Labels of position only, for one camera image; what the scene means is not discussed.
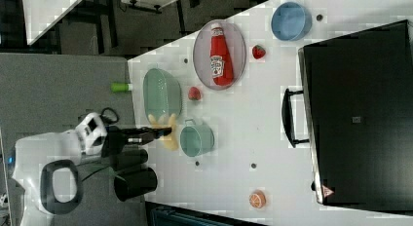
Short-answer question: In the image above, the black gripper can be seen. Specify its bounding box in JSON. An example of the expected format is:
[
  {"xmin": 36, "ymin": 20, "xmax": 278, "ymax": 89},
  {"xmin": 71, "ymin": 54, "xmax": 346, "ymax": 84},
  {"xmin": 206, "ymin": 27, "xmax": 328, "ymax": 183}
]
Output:
[{"xmin": 101, "ymin": 126, "xmax": 172, "ymax": 158}]

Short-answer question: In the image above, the peeled toy banana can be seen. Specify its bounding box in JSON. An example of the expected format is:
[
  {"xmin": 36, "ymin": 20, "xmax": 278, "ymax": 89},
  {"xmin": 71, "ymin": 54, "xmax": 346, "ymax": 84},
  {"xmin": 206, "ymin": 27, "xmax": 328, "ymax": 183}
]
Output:
[{"xmin": 148, "ymin": 114, "xmax": 179, "ymax": 151}]

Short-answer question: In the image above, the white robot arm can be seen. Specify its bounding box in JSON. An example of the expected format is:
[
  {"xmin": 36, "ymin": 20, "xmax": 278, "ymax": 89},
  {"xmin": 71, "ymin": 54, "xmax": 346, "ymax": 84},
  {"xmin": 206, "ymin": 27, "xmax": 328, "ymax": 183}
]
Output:
[{"xmin": 7, "ymin": 112, "xmax": 173, "ymax": 226}]

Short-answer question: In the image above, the green mug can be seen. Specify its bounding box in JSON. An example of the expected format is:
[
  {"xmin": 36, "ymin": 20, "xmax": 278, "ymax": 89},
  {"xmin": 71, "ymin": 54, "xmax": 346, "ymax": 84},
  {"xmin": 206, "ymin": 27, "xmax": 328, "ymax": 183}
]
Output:
[{"xmin": 179, "ymin": 119, "xmax": 215, "ymax": 157}]

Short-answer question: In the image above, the black cylinder cup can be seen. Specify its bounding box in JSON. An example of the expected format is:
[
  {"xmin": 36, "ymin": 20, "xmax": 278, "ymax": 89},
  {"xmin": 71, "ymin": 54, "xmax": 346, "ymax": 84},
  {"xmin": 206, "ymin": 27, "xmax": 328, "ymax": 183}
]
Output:
[
  {"xmin": 114, "ymin": 168, "xmax": 158, "ymax": 202},
  {"xmin": 110, "ymin": 149, "xmax": 148, "ymax": 171}
]

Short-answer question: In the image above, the green perforated colander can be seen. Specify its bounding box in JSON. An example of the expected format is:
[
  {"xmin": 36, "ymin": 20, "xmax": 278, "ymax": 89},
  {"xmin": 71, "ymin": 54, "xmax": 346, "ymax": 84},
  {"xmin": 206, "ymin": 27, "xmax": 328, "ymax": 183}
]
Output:
[{"xmin": 143, "ymin": 68, "xmax": 182, "ymax": 119}]

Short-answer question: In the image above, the pink toy strawberry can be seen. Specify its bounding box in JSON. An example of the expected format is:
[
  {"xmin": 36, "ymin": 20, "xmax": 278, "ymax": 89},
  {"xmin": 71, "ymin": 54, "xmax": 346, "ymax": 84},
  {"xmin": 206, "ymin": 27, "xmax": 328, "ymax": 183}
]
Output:
[{"xmin": 188, "ymin": 87, "xmax": 202, "ymax": 100}]

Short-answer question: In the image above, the green marker pen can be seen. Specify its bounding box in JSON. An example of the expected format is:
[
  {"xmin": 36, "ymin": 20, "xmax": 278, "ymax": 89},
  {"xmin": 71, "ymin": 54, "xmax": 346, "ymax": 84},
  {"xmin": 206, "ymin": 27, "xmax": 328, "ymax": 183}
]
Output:
[{"xmin": 110, "ymin": 83, "xmax": 133, "ymax": 93}]

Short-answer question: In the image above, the red ketchup bottle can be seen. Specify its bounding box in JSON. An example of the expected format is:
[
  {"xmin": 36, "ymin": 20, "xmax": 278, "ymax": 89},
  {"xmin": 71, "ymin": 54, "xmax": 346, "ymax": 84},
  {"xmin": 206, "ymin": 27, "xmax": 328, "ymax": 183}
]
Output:
[{"xmin": 209, "ymin": 23, "xmax": 234, "ymax": 86}]

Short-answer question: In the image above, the grey round plate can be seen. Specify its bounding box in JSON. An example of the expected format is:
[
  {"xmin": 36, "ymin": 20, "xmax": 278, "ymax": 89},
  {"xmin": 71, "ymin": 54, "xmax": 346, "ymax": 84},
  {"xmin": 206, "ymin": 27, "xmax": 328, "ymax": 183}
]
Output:
[{"xmin": 193, "ymin": 19, "xmax": 246, "ymax": 91}]

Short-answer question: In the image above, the orange slice toy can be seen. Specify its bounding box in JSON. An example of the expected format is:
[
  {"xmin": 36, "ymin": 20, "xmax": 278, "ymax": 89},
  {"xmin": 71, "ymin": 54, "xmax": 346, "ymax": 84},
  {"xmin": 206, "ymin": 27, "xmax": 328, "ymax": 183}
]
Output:
[{"xmin": 249, "ymin": 190, "xmax": 266, "ymax": 208}]

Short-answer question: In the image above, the red toy strawberry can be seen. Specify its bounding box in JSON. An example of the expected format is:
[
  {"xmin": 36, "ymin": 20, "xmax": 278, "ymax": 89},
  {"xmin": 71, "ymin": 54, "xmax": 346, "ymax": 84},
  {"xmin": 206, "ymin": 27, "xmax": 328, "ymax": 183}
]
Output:
[{"xmin": 252, "ymin": 45, "xmax": 266, "ymax": 59}]

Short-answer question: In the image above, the white side table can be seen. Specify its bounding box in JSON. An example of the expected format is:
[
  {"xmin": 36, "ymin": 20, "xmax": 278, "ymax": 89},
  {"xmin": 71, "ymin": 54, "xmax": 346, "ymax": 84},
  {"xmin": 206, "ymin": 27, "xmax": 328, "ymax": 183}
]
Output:
[{"xmin": 22, "ymin": 0, "xmax": 83, "ymax": 46}]

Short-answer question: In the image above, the blue bowl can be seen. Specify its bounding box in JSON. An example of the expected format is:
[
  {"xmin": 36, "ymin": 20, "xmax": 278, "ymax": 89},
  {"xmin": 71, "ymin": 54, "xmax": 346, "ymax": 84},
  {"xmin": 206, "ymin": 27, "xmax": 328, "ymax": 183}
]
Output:
[{"xmin": 271, "ymin": 2, "xmax": 313, "ymax": 41}]

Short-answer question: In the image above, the black toaster oven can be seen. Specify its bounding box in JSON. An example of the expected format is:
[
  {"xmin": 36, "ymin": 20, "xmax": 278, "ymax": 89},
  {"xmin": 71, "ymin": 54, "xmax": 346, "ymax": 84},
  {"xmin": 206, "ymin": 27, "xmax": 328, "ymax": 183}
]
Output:
[{"xmin": 298, "ymin": 20, "xmax": 413, "ymax": 215}]

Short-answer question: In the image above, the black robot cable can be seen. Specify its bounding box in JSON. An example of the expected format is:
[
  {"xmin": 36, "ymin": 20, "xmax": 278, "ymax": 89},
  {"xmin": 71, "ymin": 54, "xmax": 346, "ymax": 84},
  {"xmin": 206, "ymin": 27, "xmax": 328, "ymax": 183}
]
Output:
[{"xmin": 100, "ymin": 107, "xmax": 120, "ymax": 125}]

